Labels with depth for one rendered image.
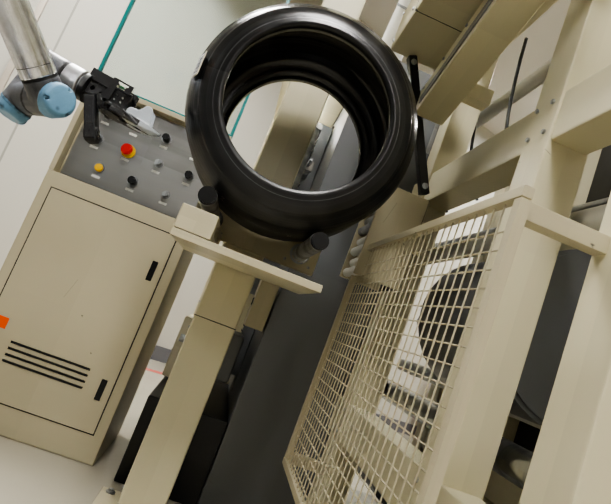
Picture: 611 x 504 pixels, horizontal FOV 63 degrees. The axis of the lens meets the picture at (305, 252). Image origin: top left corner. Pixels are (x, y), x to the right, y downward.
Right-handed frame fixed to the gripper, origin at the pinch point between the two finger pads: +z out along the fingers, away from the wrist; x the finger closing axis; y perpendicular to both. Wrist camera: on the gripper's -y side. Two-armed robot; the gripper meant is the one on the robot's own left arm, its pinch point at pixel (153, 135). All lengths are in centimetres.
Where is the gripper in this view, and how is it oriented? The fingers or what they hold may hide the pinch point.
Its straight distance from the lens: 130.7
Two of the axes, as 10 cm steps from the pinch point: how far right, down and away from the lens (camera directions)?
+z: 8.7, 4.8, 0.9
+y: 4.7, -8.7, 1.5
